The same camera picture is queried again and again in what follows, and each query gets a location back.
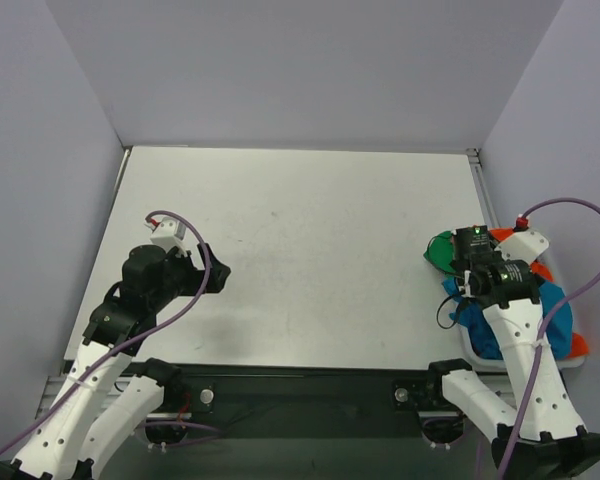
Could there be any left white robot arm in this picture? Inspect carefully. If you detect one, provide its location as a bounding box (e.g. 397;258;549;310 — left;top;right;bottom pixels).
0;242;231;479

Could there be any white laundry bin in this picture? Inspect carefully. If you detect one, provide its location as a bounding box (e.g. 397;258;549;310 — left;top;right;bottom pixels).
462;324;589;374

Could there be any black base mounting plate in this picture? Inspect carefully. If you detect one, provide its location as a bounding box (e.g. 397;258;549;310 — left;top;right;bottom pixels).
153;364;468;444

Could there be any orange t-shirt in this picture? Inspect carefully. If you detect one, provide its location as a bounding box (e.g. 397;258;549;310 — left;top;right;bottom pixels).
509;227;590;361

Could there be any blue t-shirt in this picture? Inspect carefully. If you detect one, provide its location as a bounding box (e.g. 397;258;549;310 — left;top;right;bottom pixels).
449;280;573;360

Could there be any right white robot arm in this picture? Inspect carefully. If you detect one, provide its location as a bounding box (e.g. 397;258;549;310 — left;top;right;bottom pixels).
422;225;600;479

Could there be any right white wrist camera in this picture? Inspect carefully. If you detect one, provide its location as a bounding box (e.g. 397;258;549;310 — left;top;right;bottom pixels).
490;228;550;264

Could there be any green t-shirt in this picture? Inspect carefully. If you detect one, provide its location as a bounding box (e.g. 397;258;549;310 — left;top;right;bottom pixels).
423;230;460;278

